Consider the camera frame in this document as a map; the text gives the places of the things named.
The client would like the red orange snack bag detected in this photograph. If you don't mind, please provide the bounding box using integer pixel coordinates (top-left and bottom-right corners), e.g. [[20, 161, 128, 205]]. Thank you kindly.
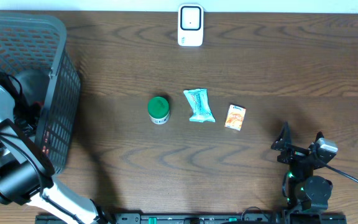
[[42, 131, 50, 156]]

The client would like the orange small carton box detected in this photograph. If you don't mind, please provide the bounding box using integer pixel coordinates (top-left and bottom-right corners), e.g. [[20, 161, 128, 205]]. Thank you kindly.
[[224, 105, 246, 131]]

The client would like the teal snack packet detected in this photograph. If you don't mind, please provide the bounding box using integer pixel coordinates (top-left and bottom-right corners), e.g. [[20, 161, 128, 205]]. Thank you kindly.
[[183, 88, 216, 123]]

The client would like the green lid jar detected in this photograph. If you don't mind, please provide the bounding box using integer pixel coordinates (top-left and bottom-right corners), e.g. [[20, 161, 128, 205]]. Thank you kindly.
[[147, 96, 170, 124]]

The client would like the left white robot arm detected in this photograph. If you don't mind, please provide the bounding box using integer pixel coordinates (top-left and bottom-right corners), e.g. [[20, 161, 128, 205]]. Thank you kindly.
[[0, 70, 115, 223]]

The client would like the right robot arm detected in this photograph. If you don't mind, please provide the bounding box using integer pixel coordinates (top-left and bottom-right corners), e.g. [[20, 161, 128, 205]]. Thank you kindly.
[[271, 122, 338, 213]]

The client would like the grey plastic basket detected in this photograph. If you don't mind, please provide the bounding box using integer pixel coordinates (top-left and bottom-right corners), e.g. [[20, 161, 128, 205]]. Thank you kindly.
[[0, 12, 81, 174]]

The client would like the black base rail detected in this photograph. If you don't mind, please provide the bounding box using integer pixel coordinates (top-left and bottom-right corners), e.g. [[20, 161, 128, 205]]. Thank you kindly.
[[35, 212, 347, 224]]

